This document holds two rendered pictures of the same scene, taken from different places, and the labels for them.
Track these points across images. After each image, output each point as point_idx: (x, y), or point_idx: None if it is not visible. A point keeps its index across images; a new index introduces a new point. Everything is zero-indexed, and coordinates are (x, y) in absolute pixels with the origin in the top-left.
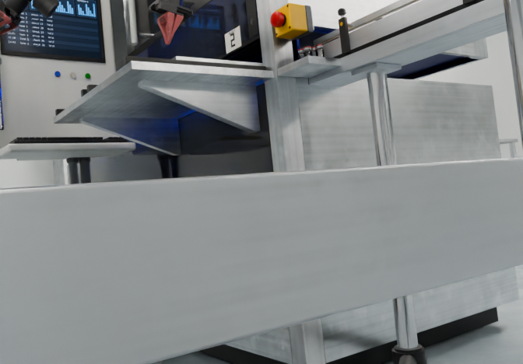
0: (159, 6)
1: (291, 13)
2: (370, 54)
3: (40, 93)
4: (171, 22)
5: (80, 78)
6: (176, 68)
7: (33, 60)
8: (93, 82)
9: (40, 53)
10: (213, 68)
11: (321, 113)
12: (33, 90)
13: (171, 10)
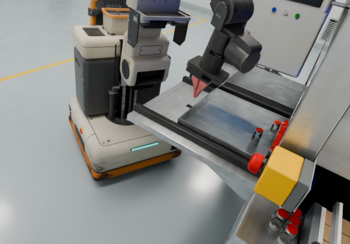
0: (186, 68)
1: (262, 177)
2: None
3: (256, 21)
4: (195, 84)
5: (290, 16)
6: (157, 134)
7: None
8: (300, 21)
9: None
10: (189, 150)
11: None
12: (252, 17)
13: (196, 75)
